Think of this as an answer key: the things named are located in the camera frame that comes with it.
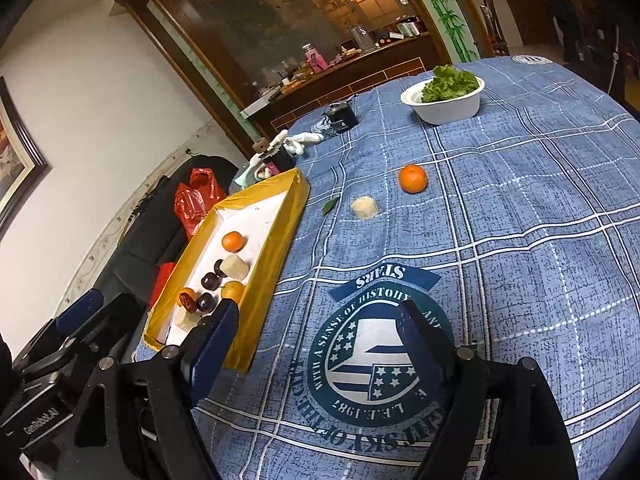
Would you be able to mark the framed wall picture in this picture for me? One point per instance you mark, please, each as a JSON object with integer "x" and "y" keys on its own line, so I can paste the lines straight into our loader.
{"x": 20, "y": 170}

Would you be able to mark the dark wooden chair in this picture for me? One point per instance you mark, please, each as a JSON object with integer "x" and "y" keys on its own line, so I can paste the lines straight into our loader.
{"x": 495, "y": 25}

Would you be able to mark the white bowl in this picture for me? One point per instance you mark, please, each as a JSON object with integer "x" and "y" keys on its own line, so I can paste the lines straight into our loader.
{"x": 450, "y": 111}

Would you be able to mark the yellow cardboard tray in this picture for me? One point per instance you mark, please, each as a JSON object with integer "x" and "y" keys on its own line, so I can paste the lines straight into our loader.
{"x": 280, "y": 240}

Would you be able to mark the pink bottle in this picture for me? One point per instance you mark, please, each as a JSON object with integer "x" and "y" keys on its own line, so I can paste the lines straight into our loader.
{"x": 315, "y": 59}

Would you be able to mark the red plastic bag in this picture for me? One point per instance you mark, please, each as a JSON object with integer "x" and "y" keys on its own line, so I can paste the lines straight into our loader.
{"x": 192, "y": 205}

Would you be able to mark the red jujube date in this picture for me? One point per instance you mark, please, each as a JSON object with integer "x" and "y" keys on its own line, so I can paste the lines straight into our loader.
{"x": 188, "y": 301}

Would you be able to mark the dark purple plum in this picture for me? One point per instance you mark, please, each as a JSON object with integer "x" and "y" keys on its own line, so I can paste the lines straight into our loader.
{"x": 219, "y": 267}
{"x": 210, "y": 282}
{"x": 206, "y": 303}

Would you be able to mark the black jar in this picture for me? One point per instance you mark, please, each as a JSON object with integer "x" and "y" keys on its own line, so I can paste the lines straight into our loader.
{"x": 345, "y": 120}

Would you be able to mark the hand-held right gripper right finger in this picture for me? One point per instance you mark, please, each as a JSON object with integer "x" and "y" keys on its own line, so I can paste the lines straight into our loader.
{"x": 420, "y": 345}

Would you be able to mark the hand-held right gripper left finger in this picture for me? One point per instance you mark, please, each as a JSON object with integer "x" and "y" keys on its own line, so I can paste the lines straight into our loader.
{"x": 217, "y": 345}

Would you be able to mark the clear plastic pitcher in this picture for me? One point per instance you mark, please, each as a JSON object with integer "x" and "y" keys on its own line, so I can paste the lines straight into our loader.
{"x": 362, "y": 39}

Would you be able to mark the green lettuce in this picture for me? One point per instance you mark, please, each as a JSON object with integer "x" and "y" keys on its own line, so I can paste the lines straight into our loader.
{"x": 447, "y": 85}

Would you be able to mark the red box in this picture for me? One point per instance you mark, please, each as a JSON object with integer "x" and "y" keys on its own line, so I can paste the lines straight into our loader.
{"x": 162, "y": 282}

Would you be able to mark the orange tangerine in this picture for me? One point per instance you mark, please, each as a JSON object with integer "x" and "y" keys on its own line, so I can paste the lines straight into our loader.
{"x": 233, "y": 241}
{"x": 233, "y": 292}
{"x": 413, "y": 179}

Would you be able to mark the blue checked tablecloth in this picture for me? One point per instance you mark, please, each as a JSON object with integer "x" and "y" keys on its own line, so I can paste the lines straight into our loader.
{"x": 500, "y": 260}

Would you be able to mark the metal mop pole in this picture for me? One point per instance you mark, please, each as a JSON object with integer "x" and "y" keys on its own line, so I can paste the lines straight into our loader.
{"x": 614, "y": 60}

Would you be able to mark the green leaf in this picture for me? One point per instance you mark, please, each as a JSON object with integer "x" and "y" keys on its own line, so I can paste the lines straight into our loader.
{"x": 329, "y": 206}

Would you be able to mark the small pale sugarcane piece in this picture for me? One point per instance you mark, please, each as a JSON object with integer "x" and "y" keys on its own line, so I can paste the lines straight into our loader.
{"x": 184, "y": 321}
{"x": 364, "y": 208}

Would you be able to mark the black bag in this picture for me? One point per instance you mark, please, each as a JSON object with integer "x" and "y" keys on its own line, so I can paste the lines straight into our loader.
{"x": 145, "y": 250}

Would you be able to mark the wooden counter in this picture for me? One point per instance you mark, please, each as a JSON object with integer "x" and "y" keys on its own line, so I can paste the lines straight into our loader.
{"x": 380, "y": 67}

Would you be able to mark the white glove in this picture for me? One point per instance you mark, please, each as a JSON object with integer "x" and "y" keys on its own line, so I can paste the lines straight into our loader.
{"x": 305, "y": 139}

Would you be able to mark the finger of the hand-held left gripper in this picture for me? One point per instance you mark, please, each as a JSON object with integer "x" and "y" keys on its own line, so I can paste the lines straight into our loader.
{"x": 80, "y": 310}
{"x": 115, "y": 322}

